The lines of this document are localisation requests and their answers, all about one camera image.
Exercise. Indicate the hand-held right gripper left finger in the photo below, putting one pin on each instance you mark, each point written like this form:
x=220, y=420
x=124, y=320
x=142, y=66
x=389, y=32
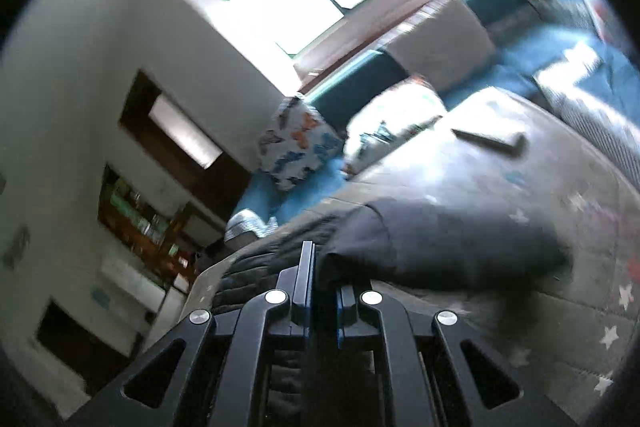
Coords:
x=305, y=287

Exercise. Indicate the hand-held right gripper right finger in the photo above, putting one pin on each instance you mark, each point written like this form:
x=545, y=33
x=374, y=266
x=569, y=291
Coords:
x=345, y=312

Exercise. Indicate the black puffer jacket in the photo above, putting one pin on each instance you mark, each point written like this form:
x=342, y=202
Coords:
x=450, y=242

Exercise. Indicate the grey patterned sofa armrest cover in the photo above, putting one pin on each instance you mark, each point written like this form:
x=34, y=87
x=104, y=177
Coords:
x=245, y=227

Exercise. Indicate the brown door with glass panel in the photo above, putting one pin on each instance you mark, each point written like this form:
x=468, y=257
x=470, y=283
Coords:
x=225, y=177

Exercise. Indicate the large butterfly print pillow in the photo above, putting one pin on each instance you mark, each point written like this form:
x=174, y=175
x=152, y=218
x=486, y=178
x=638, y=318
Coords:
x=295, y=142

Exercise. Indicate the wooden shelf cabinet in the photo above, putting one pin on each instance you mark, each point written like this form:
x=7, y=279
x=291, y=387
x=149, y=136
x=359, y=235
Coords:
x=135, y=217

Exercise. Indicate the small butterfly print pillow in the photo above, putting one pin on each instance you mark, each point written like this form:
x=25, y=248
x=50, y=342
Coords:
x=390, y=117

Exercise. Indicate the teal sofa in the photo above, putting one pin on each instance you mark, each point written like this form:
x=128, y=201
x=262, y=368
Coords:
x=360, y=77

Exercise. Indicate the white cushion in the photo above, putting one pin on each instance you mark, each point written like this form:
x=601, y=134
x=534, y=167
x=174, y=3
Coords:
x=445, y=42

